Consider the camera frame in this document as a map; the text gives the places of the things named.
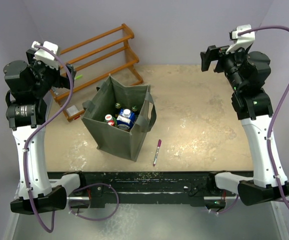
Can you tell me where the green canvas tote bag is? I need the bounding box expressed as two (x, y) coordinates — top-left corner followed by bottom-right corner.
(82, 76), (157, 161)

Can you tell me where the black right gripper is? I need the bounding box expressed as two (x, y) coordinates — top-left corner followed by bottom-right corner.
(201, 43), (251, 92)

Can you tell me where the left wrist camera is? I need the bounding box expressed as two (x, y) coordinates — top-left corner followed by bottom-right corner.
(31, 41), (61, 70)

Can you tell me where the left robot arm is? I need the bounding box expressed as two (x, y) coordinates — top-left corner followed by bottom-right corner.
(3, 44), (88, 215)

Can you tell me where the blue orange juice carton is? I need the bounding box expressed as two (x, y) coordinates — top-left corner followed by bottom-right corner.
(116, 108), (136, 131)

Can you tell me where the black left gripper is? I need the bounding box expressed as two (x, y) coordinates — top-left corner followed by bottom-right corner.
(25, 50), (75, 98)

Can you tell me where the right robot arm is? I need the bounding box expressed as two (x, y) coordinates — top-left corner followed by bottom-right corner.
(200, 45), (289, 206)

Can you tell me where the orange wooden shoe rack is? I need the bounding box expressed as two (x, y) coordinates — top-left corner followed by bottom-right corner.
(49, 23), (144, 123)

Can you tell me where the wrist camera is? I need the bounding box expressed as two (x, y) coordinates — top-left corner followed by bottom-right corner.
(226, 24), (255, 54)
(31, 41), (61, 70)

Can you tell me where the green Perrier glass bottle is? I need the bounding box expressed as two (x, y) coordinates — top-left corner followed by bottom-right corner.
(115, 102), (122, 118)

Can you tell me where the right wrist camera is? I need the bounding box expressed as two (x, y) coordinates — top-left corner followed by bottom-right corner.
(226, 24), (255, 54)

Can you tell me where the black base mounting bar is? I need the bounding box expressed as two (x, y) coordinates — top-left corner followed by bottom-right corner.
(46, 171), (255, 209)

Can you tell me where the green marker on rack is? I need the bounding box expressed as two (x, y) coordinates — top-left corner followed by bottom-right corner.
(74, 74), (83, 80)

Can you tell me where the pink white marker pen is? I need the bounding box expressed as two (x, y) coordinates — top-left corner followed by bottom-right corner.
(152, 139), (162, 167)

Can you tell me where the dark cola glass bottle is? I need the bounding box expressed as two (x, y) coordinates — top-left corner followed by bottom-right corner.
(107, 120), (116, 127)

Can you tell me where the orange juice plastic bottle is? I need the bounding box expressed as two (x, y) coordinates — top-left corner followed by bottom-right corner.
(104, 114), (117, 126)

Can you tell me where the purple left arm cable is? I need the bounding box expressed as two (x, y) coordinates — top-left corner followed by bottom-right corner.
(21, 43), (120, 233)

